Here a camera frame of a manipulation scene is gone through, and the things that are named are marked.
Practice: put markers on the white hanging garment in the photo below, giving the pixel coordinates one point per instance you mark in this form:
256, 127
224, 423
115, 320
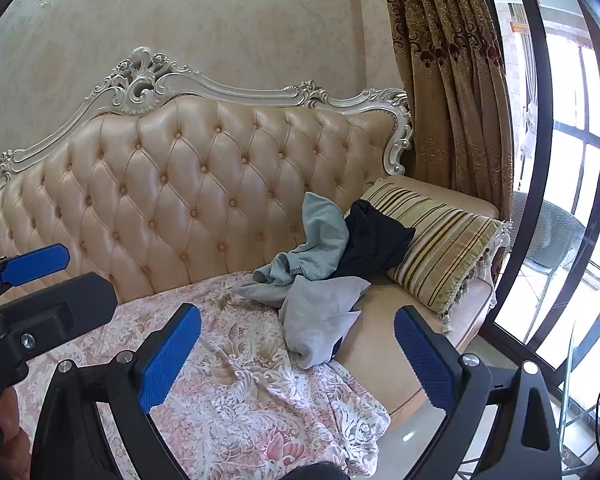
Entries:
527, 130

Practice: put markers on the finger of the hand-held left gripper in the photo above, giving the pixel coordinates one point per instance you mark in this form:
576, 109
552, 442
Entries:
75, 300
35, 262

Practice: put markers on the navy sweatshirt with yellow print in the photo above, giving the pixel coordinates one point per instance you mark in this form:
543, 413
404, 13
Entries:
375, 245

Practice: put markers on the grey garment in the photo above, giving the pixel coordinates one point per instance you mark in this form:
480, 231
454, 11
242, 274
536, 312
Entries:
320, 315

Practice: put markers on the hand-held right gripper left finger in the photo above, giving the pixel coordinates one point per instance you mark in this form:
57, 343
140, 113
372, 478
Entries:
170, 360

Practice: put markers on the striped fringed pillow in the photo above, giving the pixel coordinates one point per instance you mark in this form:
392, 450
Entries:
440, 240

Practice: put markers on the light blue garment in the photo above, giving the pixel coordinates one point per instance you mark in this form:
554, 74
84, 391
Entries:
325, 230

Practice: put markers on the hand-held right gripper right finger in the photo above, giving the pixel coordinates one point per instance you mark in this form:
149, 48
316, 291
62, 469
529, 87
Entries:
425, 365

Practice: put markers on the glass table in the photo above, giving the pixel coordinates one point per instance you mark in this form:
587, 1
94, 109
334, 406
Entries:
580, 410

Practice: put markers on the pink floral blanket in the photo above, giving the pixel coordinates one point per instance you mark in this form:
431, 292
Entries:
240, 400

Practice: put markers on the black framed glass door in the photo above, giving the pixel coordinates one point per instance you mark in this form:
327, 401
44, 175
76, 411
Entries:
545, 135

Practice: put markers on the grey wicker chair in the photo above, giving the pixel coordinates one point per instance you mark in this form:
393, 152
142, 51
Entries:
550, 230

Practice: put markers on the brown patterned curtain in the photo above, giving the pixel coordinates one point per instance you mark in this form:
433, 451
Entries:
445, 110

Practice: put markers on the beige tufted leather sofa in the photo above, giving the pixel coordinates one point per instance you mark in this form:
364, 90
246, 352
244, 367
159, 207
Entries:
205, 160

